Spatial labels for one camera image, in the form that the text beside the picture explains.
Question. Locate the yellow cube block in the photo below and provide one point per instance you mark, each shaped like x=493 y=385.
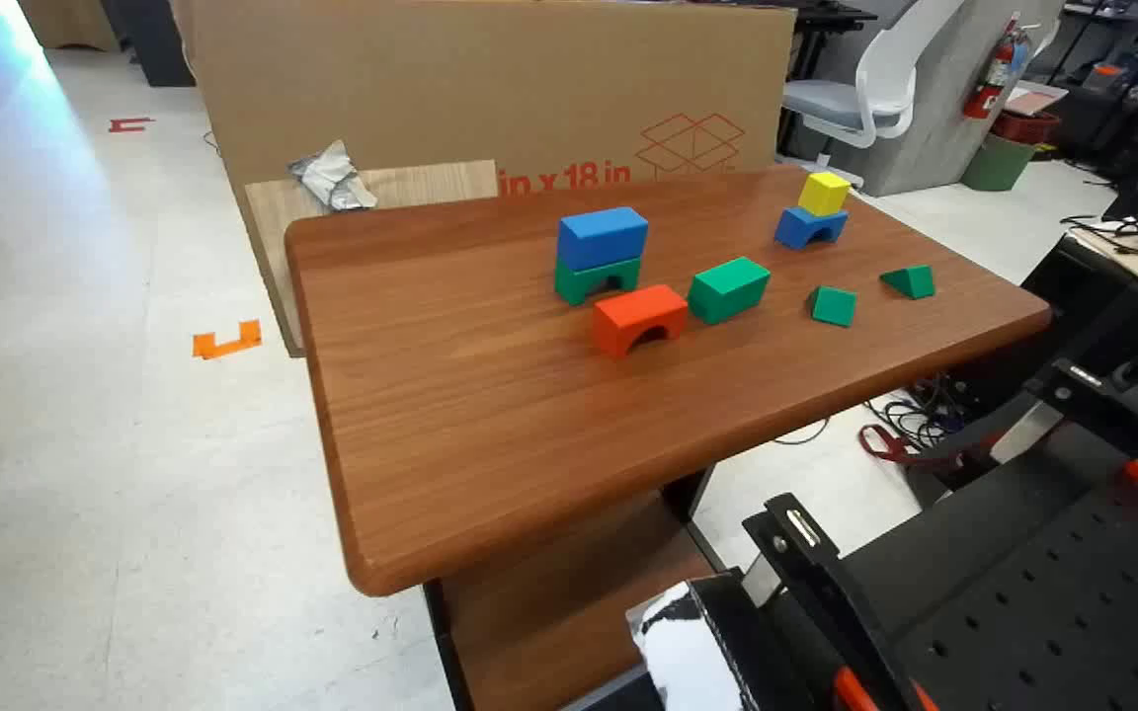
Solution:
x=825 y=197

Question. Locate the green arch block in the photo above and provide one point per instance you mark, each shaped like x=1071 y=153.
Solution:
x=569 y=281

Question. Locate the orange arch block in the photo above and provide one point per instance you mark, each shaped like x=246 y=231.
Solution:
x=632 y=311

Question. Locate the blue rectangular block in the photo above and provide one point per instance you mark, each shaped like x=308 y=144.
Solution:
x=602 y=239

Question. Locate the green rectangular block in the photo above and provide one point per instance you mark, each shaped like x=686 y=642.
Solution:
x=727 y=289

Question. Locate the blue arch block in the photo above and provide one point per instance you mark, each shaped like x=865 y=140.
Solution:
x=793 y=231

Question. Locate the green wedge block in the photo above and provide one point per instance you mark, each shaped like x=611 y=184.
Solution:
x=831 y=305
x=909 y=281

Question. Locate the cardboard box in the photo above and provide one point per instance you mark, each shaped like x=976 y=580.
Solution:
x=465 y=81

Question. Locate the crumpled grey white cloth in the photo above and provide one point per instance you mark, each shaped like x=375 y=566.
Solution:
x=332 y=181

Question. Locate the white grey office chair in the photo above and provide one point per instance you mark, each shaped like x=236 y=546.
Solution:
x=831 y=99

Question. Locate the green bin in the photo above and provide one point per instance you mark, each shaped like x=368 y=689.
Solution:
x=997 y=164

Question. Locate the red fire extinguisher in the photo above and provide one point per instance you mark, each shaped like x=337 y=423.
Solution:
x=988 y=81

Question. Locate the wooden table pedestal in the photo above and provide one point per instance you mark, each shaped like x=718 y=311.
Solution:
x=553 y=608

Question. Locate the shiny silver bracket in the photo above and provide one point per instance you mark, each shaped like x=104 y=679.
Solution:
x=680 y=647

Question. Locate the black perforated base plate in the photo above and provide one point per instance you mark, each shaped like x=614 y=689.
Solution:
x=1068 y=593

